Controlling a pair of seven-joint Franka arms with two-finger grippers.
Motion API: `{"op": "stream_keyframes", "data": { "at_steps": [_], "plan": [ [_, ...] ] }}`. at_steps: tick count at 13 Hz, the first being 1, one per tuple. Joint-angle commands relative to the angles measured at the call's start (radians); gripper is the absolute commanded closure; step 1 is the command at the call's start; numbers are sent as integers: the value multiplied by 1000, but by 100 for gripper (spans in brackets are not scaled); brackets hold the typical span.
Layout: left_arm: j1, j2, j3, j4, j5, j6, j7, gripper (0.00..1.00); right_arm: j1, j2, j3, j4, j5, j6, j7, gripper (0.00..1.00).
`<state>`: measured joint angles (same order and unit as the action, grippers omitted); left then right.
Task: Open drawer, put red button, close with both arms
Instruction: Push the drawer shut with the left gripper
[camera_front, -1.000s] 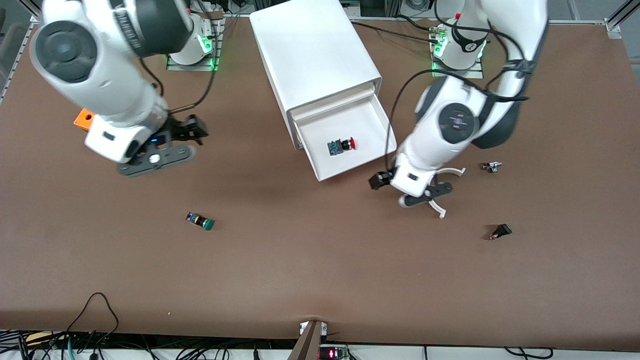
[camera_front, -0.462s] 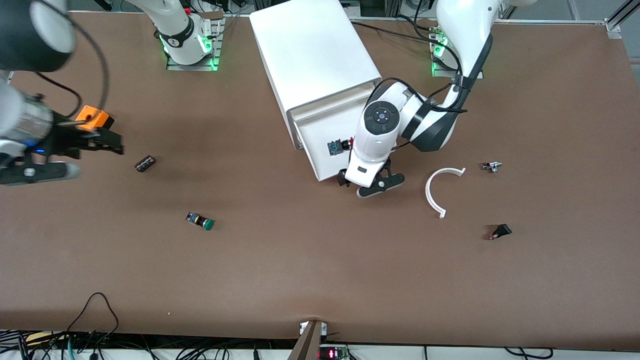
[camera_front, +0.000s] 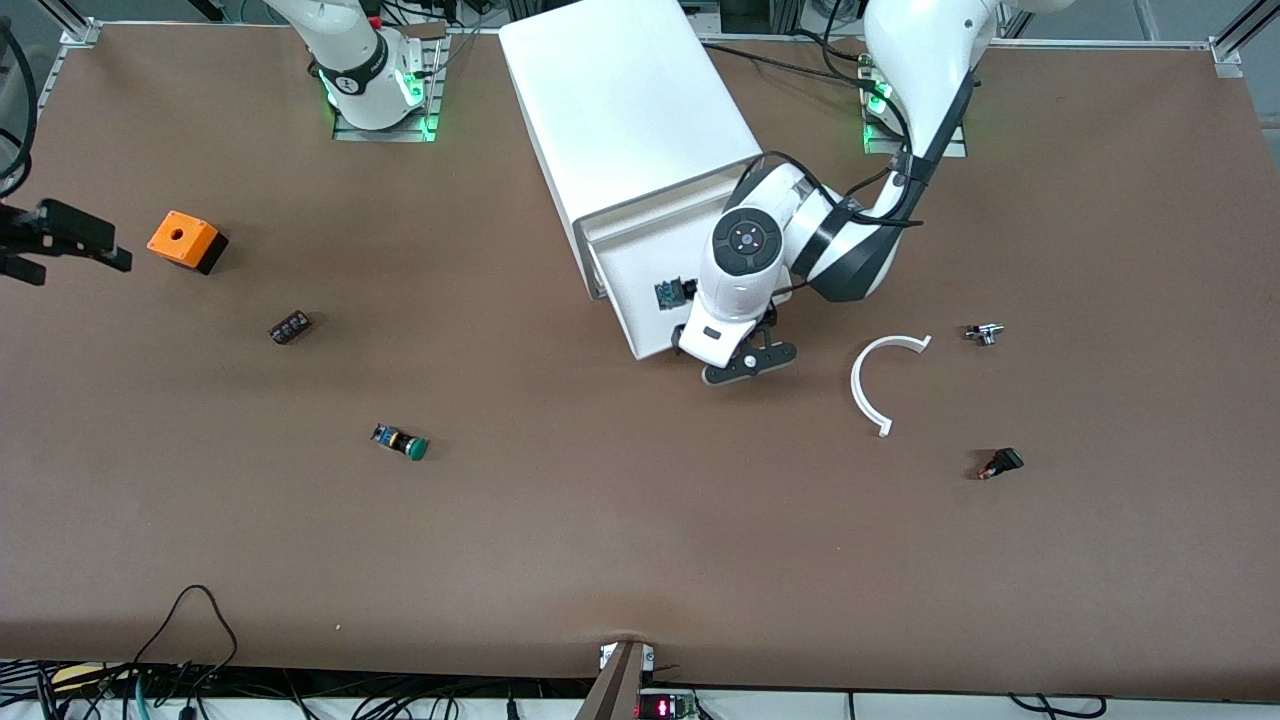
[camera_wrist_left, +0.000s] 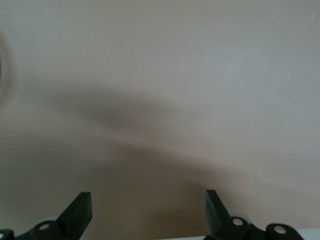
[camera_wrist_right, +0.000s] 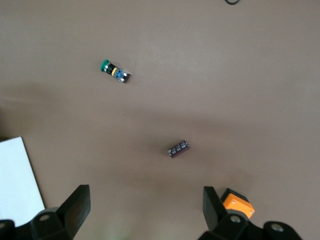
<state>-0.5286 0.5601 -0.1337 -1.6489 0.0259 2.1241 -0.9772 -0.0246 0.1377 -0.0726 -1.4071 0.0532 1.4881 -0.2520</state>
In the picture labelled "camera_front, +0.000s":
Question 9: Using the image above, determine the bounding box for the green push button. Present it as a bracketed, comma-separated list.
[371, 423, 431, 463]

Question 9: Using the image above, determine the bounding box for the white semicircular pipe clamp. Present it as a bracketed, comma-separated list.
[850, 334, 933, 438]

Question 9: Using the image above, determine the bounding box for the orange button enclosure box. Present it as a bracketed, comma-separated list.
[147, 210, 230, 276]

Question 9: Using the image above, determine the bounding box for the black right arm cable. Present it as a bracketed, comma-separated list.
[0, 20, 40, 197]

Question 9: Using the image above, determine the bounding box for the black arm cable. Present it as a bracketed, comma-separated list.
[760, 150, 926, 301]
[0, 20, 40, 197]

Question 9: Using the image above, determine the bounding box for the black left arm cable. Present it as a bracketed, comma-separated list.
[760, 150, 926, 301]

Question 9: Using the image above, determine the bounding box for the aluminium frame corner profile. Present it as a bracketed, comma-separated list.
[1208, 0, 1280, 79]
[42, 0, 102, 47]

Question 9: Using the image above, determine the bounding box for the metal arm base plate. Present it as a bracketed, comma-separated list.
[332, 35, 447, 143]
[862, 45, 969, 158]

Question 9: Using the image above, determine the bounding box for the thick black braided cable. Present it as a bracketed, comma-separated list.
[700, 40, 871, 85]

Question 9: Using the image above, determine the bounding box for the brown camera mounting post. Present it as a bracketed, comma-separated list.
[575, 640, 656, 720]

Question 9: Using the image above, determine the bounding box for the black looped cable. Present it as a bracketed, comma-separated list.
[128, 585, 239, 701]

